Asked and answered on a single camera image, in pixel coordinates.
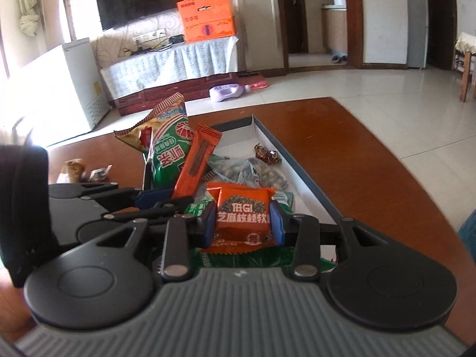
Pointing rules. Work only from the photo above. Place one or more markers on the brown foil candy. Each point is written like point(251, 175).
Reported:
point(267, 154)

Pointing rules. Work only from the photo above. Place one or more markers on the yellow peanut snack bag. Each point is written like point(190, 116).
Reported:
point(74, 169)

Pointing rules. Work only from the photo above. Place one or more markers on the TV cabinet with cloth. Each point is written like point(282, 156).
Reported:
point(167, 67)

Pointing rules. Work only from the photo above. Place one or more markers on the dark red television cabinet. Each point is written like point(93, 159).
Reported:
point(167, 95)

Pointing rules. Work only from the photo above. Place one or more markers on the white wall power sockets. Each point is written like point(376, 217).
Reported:
point(148, 36)

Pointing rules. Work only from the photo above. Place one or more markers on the wooden side table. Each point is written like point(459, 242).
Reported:
point(465, 78)

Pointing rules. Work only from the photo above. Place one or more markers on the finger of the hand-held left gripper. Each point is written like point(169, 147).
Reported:
point(148, 212)
point(154, 198)

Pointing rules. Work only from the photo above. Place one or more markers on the wooden kitchen counter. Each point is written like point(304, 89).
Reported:
point(334, 29)

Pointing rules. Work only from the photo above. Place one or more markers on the pink slippers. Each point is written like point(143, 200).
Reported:
point(258, 84)

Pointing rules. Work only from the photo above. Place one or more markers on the dark green patterned snack bag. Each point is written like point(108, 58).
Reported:
point(260, 260)

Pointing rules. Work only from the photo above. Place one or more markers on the white chest freezer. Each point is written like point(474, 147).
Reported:
point(74, 89)

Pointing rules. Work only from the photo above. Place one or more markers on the cream lace table cloth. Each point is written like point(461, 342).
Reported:
point(466, 42)

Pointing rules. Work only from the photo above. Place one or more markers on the purple and white pet feeder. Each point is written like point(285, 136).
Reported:
point(227, 93)

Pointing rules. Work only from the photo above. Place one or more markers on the orange square snack packet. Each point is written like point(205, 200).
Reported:
point(241, 227)

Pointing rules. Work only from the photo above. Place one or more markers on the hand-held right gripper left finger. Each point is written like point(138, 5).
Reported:
point(208, 223)

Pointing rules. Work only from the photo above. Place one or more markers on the grey pair of shoes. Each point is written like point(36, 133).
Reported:
point(339, 58)

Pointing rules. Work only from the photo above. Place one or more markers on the dark wooden door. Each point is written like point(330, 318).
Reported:
point(297, 11)

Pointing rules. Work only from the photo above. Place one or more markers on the clear bag of sunflower seeds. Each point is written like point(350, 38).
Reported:
point(253, 173)

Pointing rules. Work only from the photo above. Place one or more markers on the small clear candy wrapper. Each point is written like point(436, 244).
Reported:
point(99, 174)

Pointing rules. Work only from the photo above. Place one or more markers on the grey shallow cardboard box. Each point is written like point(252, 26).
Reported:
point(290, 163)

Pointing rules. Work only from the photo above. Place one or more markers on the green striped chips bag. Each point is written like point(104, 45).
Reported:
point(167, 152)

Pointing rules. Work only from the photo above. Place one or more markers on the orange gift box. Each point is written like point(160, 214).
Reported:
point(206, 18)

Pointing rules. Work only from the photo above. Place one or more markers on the grey refrigerator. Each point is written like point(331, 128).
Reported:
point(416, 18)

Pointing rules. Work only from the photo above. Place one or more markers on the small black device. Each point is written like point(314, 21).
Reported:
point(176, 38)

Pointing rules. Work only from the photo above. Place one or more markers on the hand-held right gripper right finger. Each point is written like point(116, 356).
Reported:
point(277, 223)

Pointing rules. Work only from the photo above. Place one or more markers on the cream tied curtain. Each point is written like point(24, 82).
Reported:
point(29, 11)

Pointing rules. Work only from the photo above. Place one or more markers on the red-orange long snack bar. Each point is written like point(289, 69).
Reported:
point(197, 160)

